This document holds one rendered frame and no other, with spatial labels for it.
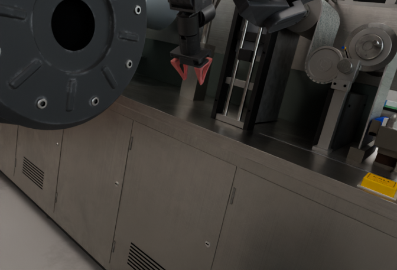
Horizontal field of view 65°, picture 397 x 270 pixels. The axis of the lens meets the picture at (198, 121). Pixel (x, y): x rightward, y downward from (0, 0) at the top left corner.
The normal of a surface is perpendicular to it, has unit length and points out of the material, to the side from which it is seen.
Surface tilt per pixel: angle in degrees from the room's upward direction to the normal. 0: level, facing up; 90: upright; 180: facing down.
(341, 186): 90
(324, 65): 90
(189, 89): 90
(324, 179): 90
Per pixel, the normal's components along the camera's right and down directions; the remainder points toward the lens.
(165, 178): -0.61, 0.05
